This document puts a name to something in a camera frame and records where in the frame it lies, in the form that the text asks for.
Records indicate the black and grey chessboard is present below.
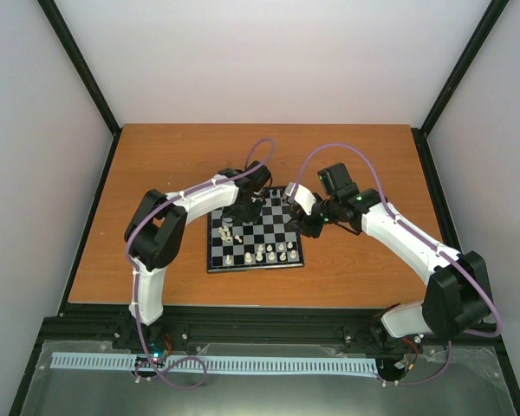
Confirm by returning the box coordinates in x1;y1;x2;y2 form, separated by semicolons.
206;186;305;273

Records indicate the black aluminium frame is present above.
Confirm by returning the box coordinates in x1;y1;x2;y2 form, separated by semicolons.
10;0;509;415

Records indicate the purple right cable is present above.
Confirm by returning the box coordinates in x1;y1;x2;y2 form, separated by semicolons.
292;143;503;387

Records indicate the light blue cable duct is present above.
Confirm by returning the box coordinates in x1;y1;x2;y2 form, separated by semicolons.
49;352;378;377

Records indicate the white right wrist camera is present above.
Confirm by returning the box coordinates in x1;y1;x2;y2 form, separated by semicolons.
283;182;317;216

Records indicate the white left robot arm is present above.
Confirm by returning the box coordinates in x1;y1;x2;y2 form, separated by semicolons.
124;161;271;349

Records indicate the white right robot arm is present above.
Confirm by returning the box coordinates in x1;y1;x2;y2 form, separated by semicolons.
284;163;491;341

